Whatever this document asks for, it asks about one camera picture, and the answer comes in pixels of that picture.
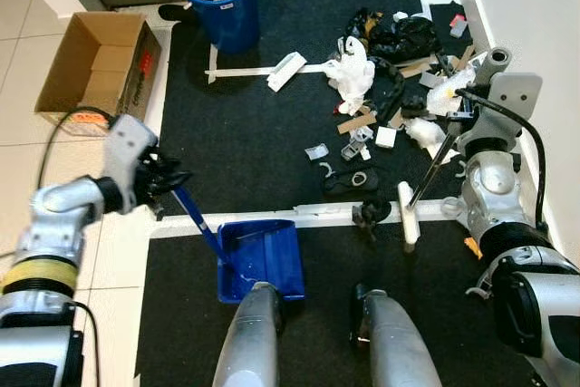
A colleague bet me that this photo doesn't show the white plastic bag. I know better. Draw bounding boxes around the white plastic bag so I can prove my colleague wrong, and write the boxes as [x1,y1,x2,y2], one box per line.
[324,36,376,116]

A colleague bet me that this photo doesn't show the clear plastic piece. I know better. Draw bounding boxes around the clear plastic piece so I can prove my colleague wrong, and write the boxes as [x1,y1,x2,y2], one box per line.
[306,143,332,163]

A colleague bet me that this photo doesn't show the white crumpled paper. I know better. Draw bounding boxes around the white crumpled paper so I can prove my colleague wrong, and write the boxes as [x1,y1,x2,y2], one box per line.
[405,118,447,150]

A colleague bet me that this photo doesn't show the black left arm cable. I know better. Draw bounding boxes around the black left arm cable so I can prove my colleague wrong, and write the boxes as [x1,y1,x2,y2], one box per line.
[36,108,116,190]

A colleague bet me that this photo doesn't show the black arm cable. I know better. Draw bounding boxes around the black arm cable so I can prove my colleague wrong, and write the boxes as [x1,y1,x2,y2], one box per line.
[460,88,550,229]
[36,108,116,190]

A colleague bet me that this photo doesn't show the black curved hose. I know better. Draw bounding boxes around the black curved hose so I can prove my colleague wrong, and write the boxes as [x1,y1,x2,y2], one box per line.
[367,56,407,127]

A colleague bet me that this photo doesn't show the black flat item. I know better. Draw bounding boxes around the black flat item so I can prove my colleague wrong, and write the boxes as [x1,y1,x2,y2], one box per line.
[159,4,193,23]

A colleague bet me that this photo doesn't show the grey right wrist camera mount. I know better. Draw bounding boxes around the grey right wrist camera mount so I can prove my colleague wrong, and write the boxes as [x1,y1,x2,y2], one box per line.
[485,73,544,140]

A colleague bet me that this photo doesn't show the blue long-handled dustpan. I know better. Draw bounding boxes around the blue long-handled dustpan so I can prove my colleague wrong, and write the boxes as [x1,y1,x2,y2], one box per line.
[170,186,307,305]

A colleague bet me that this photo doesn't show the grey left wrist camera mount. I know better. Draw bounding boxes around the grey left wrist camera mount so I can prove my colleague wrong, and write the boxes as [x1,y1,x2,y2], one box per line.
[102,115,160,216]

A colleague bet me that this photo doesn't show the small red white box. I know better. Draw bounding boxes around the small red white box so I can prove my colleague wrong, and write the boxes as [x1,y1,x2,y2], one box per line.
[449,14,469,39]

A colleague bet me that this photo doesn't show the black knobbed item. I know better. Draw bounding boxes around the black knobbed item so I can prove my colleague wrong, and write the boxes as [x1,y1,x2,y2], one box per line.
[352,200,392,232]

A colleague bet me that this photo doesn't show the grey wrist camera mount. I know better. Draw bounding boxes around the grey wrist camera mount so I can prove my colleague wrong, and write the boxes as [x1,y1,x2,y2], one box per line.
[485,73,544,140]
[102,115,160,216]

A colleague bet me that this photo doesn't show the brown cardboard strip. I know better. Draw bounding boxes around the brown cardboard strip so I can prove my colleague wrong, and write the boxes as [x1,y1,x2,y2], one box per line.
[337,111,378,135]

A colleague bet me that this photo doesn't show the silver robot right leg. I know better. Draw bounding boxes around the silver robot right leg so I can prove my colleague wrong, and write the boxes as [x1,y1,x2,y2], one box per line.
[351,284,443,387]

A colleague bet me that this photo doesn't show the black pouch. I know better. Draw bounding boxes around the black pouch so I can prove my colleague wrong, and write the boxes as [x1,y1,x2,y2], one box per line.
[323,167,381,200]

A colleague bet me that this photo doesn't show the blue plastic bucket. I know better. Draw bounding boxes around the blue plastic bucket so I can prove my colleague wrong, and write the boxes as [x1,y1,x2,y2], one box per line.
[177,0,261,54]

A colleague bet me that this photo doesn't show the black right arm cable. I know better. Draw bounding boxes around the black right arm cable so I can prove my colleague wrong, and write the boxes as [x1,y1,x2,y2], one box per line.
[460,88,550,229]

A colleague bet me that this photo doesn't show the white flat box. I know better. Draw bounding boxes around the white flat box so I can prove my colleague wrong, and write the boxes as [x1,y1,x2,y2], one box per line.
[266,52,308,92]

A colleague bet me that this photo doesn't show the silver robot leg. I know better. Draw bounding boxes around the silver robot leg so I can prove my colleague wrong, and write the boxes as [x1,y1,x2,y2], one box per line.
[213,283,284,387]
[351,284,443,387]

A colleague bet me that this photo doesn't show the silver robot left leg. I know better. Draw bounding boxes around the silver robot left leg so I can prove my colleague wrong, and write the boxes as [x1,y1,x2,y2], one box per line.
[213,283,284,387]

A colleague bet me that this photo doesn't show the black floor mat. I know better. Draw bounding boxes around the black floor mat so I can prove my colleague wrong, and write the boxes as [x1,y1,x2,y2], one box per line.
[156,0,486,218]
[134,219,554,387]

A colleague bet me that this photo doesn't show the open brown cardboard box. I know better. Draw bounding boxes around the open brown cardboard box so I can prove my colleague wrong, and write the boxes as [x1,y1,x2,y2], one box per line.
[34,11,163,139]

